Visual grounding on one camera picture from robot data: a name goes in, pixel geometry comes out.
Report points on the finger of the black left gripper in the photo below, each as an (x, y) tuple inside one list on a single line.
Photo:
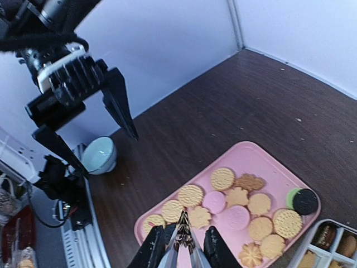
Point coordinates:
[(116, 101), (53, 142)]

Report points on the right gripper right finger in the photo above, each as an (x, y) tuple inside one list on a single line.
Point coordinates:
[(217, 252)]

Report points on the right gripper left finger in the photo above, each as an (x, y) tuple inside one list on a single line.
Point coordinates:
[(151, 251)]

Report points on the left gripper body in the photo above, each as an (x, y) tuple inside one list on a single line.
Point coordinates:
[(46, 110)]

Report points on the tan swirl cookie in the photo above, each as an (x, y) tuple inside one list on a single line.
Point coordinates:
[(250, 256)]

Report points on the metal serving tongs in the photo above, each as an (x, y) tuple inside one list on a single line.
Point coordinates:
[(183, 237)]

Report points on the pink round cookie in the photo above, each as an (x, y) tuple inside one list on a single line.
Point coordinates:
[(214, 201), (236, 217)]

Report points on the chocolate swirl cookie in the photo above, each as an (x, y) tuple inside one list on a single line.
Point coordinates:
[(325, 236)]

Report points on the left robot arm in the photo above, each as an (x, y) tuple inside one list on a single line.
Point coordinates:
[(42, 36)]

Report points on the pink plastic tray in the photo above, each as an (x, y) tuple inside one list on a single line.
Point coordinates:
[(242, 158)]

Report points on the round tan cookie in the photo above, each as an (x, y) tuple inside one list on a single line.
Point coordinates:
[(287, 223)]

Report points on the brown leaf shaped cookie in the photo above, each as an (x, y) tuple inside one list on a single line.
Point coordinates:
[(250, 182)]

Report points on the green round cookie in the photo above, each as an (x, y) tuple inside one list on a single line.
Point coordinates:
[(290, 196)]

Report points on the black sandwich cookie top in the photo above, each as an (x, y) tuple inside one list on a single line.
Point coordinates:
[(305, 202)]

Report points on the white divided cookie tin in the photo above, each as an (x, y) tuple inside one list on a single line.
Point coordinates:
[(342, 253)]

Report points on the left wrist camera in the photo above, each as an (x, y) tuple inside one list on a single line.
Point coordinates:
[(71, 79)]

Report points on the left frame post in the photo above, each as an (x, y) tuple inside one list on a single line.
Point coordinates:
[(237, 25)]

